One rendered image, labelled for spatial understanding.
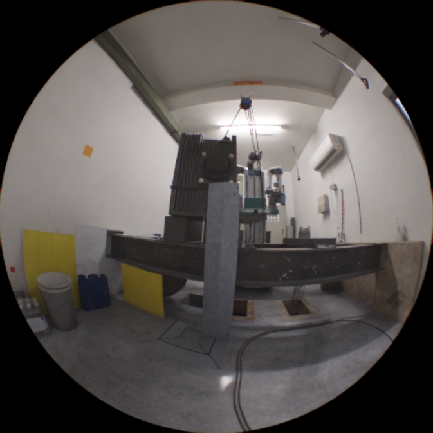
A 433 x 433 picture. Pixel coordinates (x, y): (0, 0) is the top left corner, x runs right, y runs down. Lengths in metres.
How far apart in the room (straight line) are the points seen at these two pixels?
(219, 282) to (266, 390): 0.69
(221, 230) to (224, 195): 0.21
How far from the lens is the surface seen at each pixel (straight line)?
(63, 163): 1.37
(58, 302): 1.10
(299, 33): 2.30
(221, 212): 0.80
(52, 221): 1.31
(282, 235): 4.15
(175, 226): 1.09
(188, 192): 1.06
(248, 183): 2.27
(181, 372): 0.89
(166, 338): 1.07
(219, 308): 0.91
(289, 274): 1.05
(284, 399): 0.85
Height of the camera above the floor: 0.74
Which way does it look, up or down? 8 degrees up
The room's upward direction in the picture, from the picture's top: 3 degrees clockwise
